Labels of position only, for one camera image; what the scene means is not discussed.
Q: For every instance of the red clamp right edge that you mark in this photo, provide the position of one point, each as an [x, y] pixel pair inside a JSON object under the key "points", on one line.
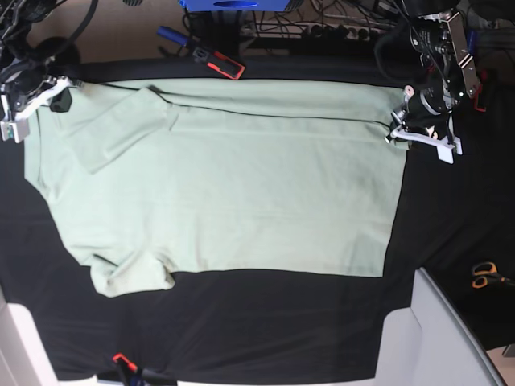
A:
{"points": [[485, 91]]}

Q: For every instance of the red clamp bottom edge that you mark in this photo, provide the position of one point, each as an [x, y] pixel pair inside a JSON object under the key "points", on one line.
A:
{"points": [[124, 364]]}

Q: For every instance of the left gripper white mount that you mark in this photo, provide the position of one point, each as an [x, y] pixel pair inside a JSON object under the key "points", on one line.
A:
{"points": [[425, 117]]}

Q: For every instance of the orange handled scissors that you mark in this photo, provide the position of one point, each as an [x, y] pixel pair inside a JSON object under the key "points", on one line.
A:
{"points": [[486, 273]]}

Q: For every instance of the blue handled tool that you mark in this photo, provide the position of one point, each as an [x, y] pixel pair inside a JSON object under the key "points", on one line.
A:
{"points": [[173, 35]]}

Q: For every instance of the blue box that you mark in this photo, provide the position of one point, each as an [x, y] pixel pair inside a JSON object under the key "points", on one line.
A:
{"points": [[251, 5]]}

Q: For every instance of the light green T-shirt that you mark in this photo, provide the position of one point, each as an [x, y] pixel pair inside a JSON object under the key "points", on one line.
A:
{"points": [[147, 179]]}

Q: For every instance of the black table cloth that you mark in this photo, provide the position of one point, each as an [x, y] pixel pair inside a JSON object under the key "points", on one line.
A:
{"points": [[265, 326]]}

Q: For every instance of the white furniture left corner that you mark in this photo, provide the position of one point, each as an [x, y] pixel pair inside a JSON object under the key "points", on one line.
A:
{"points": [[24, 360]]}

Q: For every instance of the grey white chair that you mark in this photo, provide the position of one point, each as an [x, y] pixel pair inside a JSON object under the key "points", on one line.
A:
{"points": [[428, 344]]}

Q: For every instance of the red clamp edge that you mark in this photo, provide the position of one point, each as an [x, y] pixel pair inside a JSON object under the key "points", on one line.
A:
{"points": [[485, 91], [124, 364]]}

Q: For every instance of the white power strip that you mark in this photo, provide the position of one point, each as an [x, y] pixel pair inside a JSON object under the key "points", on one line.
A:
{"points": [[341, 31]]}

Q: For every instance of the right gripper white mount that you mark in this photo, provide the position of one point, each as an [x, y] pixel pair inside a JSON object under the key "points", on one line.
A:
{"points": [[27, 85]]}

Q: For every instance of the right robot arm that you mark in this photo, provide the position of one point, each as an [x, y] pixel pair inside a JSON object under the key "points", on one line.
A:
{"points": [[17, 20]]}

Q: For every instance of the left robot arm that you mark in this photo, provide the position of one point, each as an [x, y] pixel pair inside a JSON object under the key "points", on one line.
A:
{"points": [[437, 33]]}

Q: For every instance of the red black clamp top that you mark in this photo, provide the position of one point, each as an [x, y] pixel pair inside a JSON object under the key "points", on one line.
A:
{"points": [[219, 62]]}

